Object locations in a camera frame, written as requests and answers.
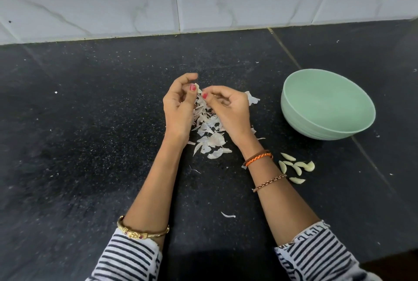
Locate pile of white garlic skins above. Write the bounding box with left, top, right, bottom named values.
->
left=187, top=94, right=233, bottom=160

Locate mint green bowl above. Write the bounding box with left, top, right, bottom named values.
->
left=280, top=69, right=376, bottom=141

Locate black white striped sleeve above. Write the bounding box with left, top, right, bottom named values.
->
left=274, top=220, right=383, bottom=281
left=86, top=228, right=163, bottom=281

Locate brown chain bracelet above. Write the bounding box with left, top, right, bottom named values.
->
left=251, top=174, right=287, bottom=193

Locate gold bangle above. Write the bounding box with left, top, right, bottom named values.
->
left=116, top=215, right=170, bottom=240

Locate group of peeled garlic cloves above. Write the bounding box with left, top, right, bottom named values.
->
left=278, top=152, right=316, bottom=185

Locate person's left forearm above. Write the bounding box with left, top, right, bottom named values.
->
left=122, top=137, right=185, bottom=251

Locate orange thread bracelet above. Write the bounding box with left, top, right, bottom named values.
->
left=242, top=150, right=274, bottom=168

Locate large garlic skin piece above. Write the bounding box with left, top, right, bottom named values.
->
left=244, top=91, right=261, bottom=106

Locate person's right forearm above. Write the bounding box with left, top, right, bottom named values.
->
left=236, top=135, right=321, bottom=247

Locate person's right hand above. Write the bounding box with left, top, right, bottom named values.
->
left=201, top=85, right=253, bottom=144

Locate person's left hand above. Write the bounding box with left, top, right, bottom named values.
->
left=163, top=73, right=199, bottom=142

